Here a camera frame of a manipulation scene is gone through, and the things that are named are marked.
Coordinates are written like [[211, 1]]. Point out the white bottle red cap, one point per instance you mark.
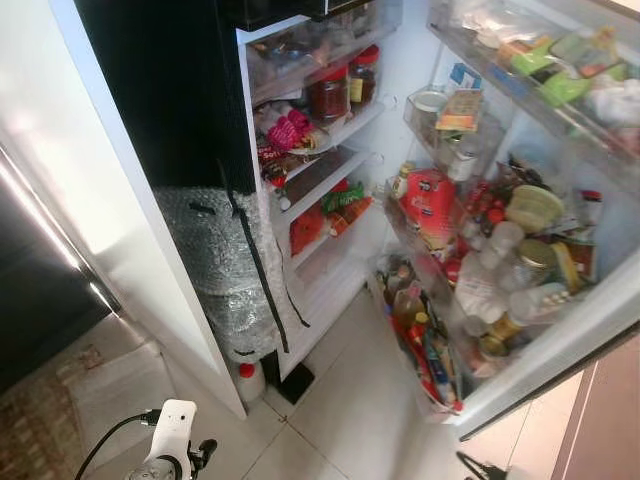
[[248, 385]]

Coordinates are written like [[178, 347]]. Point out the black refrigerator foot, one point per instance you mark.
[[295, 383]]

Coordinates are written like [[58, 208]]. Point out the patterned floor mat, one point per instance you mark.
[[60, 420]]

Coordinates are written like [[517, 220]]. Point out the clear bubble wrap sheet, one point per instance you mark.
[[210, 260]]

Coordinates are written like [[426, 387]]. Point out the red snack packet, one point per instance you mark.
[[307, 230]]

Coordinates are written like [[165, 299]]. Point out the white refrigerator door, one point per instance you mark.
[[600, 300]]

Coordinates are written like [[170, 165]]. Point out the orange snack packets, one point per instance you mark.
[[350, 217]]

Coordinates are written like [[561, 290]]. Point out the green snack packet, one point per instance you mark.
[[343, 197]]

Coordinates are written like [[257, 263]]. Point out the clear flat drawer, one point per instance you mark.
[[320, 175]]

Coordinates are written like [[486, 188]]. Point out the pink small bottles pack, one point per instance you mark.
[[288, 130]]

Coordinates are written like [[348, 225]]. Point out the red food package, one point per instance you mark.
[[430, 205]]

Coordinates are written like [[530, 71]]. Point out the small yellow lid jar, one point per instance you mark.
[[403, 180]]

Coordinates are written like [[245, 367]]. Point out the black white refrigerator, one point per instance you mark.
[[170, 100]]

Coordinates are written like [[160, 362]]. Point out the beige lid container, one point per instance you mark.
[[533, 208]]

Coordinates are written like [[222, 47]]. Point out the red lid chili jar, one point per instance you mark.
[[329, 95]]

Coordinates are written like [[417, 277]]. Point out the large crumpled white bag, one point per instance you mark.
[[615, 100]]

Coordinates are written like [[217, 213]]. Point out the red lid jar yellow label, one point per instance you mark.
[[365, 78]]

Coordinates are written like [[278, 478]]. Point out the clear chiller drawer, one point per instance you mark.
[[300, 50]]

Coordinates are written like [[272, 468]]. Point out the orange yellow box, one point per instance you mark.
[[460, 110]]

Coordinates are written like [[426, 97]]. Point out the green yellow food packet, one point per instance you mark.
[[565, 85]]

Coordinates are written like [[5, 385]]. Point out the clear door shelf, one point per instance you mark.
[[520, 90]]

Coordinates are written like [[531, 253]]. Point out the white blue carton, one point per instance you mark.
[[465, 75]]

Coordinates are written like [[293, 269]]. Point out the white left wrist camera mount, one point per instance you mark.
[[172, 430]]

